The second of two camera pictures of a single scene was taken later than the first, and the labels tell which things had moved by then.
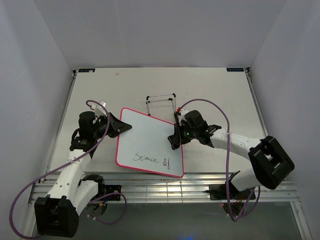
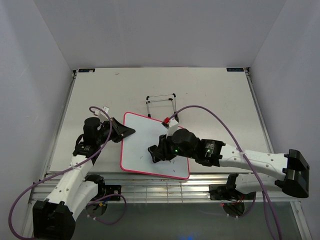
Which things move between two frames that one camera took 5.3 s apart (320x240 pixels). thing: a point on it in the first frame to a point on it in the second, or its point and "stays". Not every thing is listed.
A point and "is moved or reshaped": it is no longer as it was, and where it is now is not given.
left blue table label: [86, 70] stays
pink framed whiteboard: [146, 146] is moved or reshaped
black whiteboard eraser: [174, 142] is moved or reshaped
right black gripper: [177, 129] to [163, 144]
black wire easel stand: [148, 101] stays
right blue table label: [235, 69] stays
